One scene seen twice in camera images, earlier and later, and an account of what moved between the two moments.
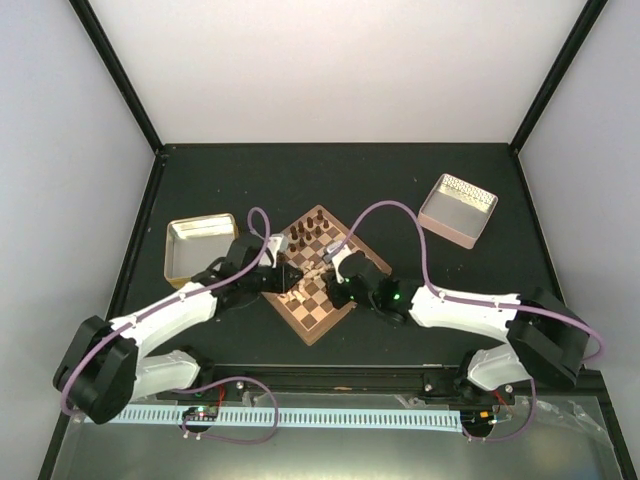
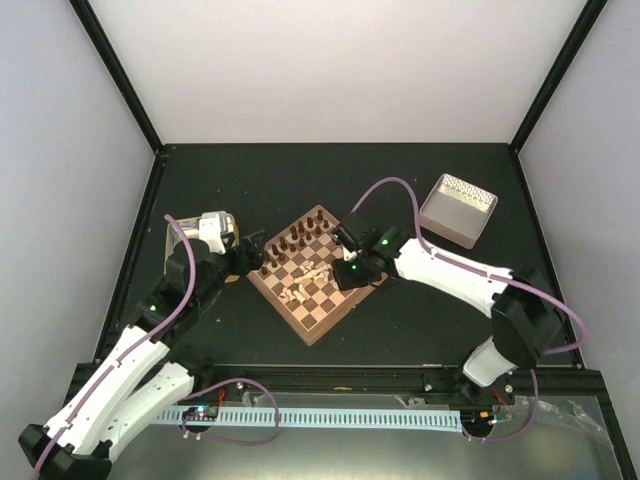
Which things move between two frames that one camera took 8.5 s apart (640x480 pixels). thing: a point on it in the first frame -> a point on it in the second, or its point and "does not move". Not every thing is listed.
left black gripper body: [273, 285] -> [251, 262]
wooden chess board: [308, 306] does not move
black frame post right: [589, 15] does not move
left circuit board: [200, 413] does not move
